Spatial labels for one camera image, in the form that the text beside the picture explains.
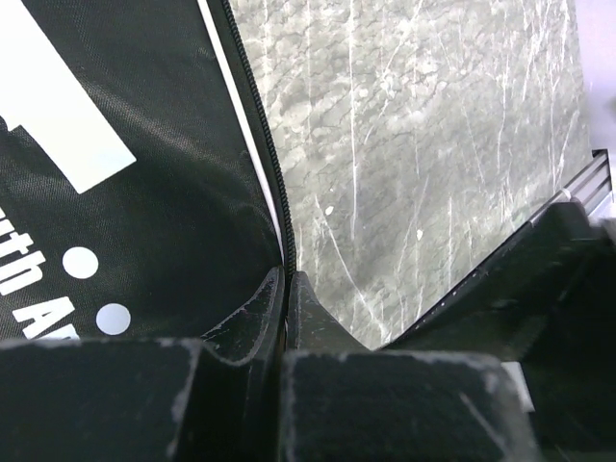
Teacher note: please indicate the black racket bag SPORT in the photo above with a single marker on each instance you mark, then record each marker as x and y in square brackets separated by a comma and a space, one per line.
[141, 193]

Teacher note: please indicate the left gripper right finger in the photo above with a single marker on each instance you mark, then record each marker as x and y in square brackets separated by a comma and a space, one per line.
[340, 402]

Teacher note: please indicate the aluminium frame rail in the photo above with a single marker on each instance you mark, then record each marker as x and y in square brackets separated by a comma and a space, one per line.
[593, 186]

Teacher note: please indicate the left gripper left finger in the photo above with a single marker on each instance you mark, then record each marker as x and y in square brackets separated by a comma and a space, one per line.
[170, 399]

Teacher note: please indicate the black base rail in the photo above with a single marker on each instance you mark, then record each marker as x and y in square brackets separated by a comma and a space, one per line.
[544, 299]

